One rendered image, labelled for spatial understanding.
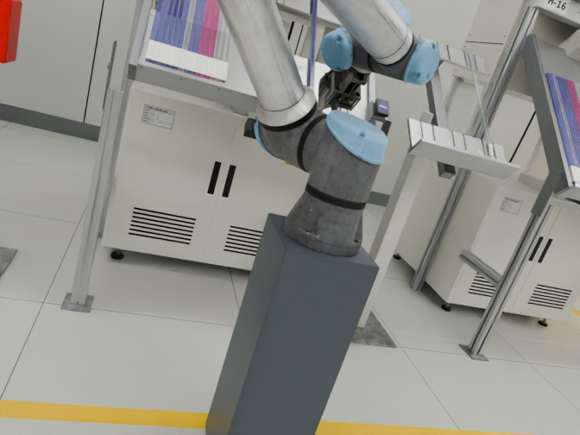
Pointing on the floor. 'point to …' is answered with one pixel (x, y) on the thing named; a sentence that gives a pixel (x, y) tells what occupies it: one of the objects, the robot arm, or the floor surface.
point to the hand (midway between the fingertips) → (323, 103)
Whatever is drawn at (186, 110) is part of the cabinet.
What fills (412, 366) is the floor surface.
